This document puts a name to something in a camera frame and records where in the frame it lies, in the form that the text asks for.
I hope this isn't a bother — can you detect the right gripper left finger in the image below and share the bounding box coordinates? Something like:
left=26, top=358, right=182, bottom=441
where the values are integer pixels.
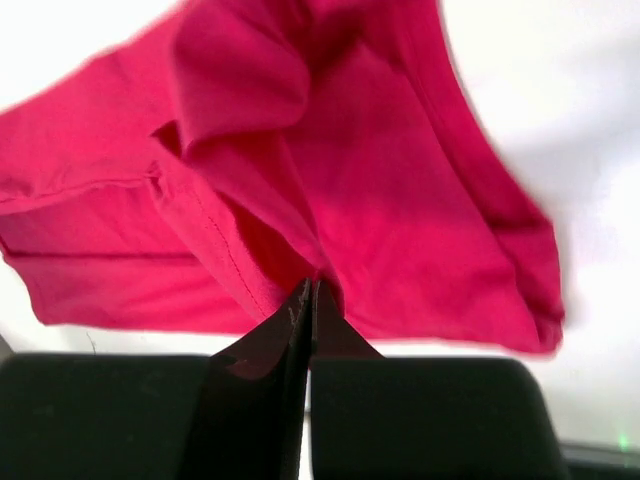
left=1, top=281, right=311, bottom=479

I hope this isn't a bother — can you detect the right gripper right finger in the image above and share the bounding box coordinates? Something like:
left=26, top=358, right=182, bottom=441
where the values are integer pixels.
left=310, top=283, right=569, bottom=479

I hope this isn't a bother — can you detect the magenta t shirt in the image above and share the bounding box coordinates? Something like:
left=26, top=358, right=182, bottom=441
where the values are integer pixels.
left=1, top=1, right=564, bottom=354

